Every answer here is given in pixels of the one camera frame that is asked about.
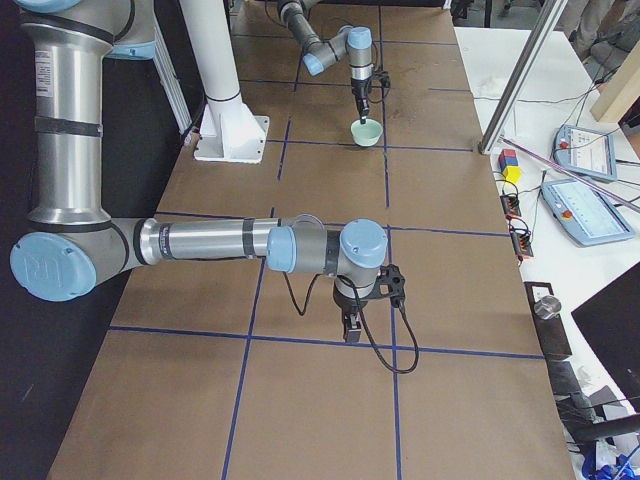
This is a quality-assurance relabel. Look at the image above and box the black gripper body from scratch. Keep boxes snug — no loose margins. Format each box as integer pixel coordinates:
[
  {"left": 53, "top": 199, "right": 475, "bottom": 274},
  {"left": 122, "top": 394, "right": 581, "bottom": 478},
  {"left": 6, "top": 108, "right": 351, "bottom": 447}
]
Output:
[
  {"left": 351, "top": 78, "right": 371, "bottom": 113},
  {"left": 333, "top": 277, "right": 368, "bottom": 318}
]

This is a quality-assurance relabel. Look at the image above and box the mint green bowl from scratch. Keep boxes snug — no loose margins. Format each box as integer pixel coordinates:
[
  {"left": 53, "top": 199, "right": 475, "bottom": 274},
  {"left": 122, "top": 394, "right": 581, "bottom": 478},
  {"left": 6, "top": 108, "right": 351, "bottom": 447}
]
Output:
[{"left": 350, "top": 119, "right": 383, "bottom": 147}]

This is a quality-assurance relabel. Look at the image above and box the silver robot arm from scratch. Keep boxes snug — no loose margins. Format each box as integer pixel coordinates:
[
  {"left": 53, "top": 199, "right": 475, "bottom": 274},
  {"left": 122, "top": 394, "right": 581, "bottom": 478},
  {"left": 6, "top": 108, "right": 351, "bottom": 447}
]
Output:
[
  {"left": 10, "top": 1, "right": 391, "bottom": 345},
  {"left": 277, "top": 0, "right": 374, "bottom": 124}
]

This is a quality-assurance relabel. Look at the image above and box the red cube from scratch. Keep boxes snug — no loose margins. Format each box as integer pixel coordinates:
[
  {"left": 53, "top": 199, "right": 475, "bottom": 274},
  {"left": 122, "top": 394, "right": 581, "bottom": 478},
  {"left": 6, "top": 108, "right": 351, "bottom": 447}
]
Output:
[{"left": 499, "top": 149, "right": 517, "bottom": 164}]

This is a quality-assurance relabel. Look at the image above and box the blue cube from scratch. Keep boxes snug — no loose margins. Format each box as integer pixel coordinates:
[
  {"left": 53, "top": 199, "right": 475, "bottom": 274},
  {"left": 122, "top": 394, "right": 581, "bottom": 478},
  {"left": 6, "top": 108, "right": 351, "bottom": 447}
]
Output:
[{"left": 498, "top": 156, "right": 519, "bottom": 171}]

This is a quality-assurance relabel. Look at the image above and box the yellow cube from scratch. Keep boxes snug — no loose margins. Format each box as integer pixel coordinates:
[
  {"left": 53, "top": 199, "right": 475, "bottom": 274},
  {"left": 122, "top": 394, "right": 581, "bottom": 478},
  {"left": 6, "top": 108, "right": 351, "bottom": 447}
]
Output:
[{"left": 502, "top": 165, "right": 522, "bottom": 184}]

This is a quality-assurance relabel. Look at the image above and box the silver metal cylinder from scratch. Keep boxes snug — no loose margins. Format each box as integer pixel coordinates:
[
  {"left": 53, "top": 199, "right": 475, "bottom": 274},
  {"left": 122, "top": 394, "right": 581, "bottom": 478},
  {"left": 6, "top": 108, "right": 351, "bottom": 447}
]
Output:
[{"left": 533, "top": 295, "right": 562, "bottom": 320}]

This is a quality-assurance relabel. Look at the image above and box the black metal block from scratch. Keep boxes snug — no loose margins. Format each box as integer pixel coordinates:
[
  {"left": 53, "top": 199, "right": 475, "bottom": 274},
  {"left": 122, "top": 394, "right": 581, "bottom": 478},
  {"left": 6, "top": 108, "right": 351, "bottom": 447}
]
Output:
[{"left": 524, "top": 281, "right": 572, "bottom": 361}]

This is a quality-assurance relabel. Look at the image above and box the far teach pendant tablet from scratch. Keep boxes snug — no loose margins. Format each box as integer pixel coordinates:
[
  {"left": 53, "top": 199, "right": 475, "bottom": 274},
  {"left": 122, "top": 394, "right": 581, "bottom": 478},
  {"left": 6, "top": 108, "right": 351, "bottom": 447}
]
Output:
[{"left": 553, "top": 125, "right": 618, "bottom": 182}]

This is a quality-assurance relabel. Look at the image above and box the teach pendant tablet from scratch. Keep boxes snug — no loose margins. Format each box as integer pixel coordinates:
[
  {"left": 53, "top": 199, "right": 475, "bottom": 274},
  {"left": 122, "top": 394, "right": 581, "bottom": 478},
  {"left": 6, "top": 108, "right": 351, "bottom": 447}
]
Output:
[
  {"left": 541, "top": 180, "right": 635, "bottom": 246},
  {"left": 553, "top": 125, "right": 618, "bottom": 182}
]

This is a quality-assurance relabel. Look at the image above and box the near teach pendant tablet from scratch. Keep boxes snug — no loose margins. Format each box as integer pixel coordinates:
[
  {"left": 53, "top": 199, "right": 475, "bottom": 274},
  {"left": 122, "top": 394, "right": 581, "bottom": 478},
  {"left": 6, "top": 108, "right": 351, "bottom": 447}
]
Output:
[{"left": 541, "top": 180, "right": 635, "bottom": 246}]

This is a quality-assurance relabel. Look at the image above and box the black computer monitor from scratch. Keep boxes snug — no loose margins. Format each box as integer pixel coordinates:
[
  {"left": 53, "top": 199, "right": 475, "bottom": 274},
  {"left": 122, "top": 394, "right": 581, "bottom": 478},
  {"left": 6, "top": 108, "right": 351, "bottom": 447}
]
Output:
[{"left": 572, "top": 264, "right": 639, "bottom": 411}]

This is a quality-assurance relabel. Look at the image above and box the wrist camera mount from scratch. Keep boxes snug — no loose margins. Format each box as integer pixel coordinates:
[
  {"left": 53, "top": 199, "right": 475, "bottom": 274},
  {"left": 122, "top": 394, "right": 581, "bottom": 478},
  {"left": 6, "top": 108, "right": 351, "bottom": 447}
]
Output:
[
  {"left": 373, "top": 70, "right": 391, "bottom": 91},
  {"left": 374, "top": 264, "right": 406, "bottom": 309}
]

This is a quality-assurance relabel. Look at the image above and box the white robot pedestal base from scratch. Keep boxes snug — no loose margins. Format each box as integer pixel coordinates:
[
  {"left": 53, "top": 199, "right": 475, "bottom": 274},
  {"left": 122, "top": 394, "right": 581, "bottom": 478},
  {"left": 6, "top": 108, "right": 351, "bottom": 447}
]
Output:
[{"left": 180, "top": 0, "right": 269, "bottom": 164}]

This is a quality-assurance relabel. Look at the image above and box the aluminium frame post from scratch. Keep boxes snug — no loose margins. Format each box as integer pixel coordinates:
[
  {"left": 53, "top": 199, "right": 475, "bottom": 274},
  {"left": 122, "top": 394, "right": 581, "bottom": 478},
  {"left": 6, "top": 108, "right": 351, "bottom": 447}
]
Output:
[{"left": 478, "top": 0, "right": 568, "bottom": 154}]

